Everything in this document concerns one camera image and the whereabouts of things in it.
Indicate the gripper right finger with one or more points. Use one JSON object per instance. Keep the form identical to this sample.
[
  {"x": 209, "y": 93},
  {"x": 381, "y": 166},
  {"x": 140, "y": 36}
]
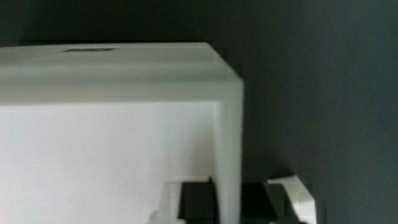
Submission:
[{"x": 278, "y": 202}]

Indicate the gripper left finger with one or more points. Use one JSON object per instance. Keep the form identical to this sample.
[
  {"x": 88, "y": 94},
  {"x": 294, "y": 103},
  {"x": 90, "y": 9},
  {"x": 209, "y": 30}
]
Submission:
[{"x": 190, "y": 203}]

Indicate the white drawer cabinet frame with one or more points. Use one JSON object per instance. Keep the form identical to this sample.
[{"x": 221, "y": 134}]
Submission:
[{"x": 120, "y": 125}]

